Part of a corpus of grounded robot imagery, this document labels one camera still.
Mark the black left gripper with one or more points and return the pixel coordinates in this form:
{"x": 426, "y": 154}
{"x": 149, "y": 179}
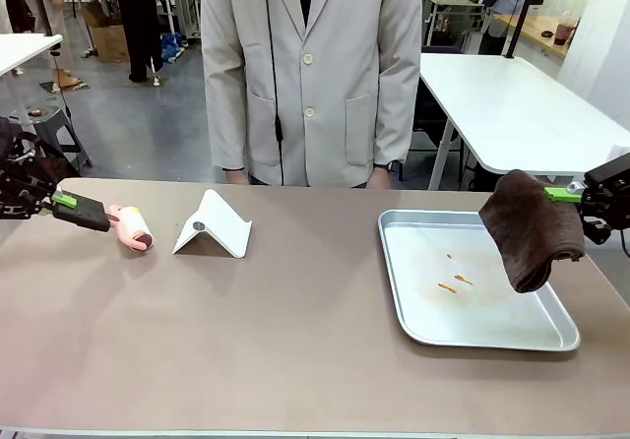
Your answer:
{"x": 12, "y": 183}

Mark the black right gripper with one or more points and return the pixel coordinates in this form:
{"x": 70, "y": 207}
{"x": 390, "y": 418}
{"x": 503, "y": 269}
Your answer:
{"x": 612, "y": 188}

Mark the pink lint roller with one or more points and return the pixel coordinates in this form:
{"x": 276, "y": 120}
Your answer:
{"x": 130, "y": 227}

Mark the brown towel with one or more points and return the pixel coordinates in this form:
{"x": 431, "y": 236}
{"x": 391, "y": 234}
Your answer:
{"x": 531, "y": 232}

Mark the person's left forearm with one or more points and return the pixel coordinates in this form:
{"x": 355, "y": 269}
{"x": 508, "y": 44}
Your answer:
{"x": 394, "y": 129}

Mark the person's right forearm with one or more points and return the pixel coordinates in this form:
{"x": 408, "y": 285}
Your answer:
{"x": 226, "y": 134}

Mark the person's right hand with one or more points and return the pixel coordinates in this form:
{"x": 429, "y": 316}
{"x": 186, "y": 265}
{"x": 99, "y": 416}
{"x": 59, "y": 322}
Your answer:
{"x": 237, "y": 176}

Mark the person's left hand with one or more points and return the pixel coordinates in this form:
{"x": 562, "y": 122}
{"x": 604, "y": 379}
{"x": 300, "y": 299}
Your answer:
{"x": 379, "y": 177}

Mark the dark brown bag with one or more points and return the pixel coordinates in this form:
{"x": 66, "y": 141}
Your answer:
{"x": 56, "y": 166}

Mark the grey metal stool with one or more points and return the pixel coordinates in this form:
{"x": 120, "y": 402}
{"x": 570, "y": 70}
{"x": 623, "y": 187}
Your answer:
{"x": 49, "y": 116}

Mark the large white table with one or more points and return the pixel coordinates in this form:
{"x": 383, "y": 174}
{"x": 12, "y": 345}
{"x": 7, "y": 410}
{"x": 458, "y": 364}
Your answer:
{"x": 517, "y": 109}

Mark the white folded roller stand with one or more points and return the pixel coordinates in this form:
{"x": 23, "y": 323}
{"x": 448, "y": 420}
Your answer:
{"x": 221, "y": 227}

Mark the cardboard box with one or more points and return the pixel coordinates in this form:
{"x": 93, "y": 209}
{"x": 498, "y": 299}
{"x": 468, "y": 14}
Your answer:
{"x": 108, "y": 40}

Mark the small white table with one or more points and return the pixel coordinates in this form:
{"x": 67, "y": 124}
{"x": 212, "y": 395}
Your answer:
{"x": 24, "y": 47}

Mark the dark red cup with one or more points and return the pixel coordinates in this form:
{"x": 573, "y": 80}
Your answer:
{"x": 564, "y": 34}

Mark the silver metal tray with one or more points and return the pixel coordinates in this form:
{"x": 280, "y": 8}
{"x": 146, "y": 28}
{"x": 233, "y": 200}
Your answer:
{"x": 443, "y": 321}

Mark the wooden workbench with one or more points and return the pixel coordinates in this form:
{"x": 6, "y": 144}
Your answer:
{"x": 534, "y": 30}

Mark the blue bag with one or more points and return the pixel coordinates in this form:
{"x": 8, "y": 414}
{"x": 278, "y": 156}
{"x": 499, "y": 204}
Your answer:
{"x": 171, "y": 47}

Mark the bystander in black trousers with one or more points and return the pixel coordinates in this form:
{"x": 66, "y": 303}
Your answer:
{"x": 140, "y": 25}

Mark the bystander in beige trousers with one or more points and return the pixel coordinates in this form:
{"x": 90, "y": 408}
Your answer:
{"x": 49, "y": 16}

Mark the black stand pole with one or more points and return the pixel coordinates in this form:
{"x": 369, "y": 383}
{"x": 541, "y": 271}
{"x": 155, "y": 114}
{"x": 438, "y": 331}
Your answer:
{"x": 517, "y": 20}

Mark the black wristwatch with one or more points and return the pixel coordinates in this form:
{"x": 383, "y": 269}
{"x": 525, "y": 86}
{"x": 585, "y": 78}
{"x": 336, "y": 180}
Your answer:
{"x": 384, "y": 165}

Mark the grey desk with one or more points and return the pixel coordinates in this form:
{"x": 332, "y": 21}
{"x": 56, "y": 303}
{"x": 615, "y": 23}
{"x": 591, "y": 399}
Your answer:
{"x": 458, "y": 0}

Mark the person in beige jacket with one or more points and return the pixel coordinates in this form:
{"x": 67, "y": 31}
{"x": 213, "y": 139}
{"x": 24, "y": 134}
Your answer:
{"x": 325, "y": 65}

